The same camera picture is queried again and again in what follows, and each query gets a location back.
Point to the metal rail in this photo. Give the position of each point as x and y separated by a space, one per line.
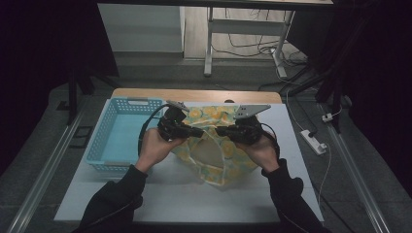
45 171
354 174

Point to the white power strip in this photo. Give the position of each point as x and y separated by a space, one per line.
312 141

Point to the blue plastic basket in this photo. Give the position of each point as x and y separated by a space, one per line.
120 139

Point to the person's right hand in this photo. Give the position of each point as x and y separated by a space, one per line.
264 153

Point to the black floor plate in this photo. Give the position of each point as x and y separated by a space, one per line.
81 136

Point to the black stand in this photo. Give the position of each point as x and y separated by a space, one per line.
73 97
333 93

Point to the orange print tote bag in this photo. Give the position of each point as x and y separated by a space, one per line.
223 155

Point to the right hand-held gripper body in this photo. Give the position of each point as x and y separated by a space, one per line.
247 131

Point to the person's left hand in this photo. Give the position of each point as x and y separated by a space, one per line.
154 149

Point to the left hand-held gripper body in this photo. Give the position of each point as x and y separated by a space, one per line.
173 124

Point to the white desk frame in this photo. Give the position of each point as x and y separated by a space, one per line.
246 26

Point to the small white adapter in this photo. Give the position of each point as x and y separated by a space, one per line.
327 117

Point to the white cabinet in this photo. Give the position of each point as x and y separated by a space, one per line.
139 29

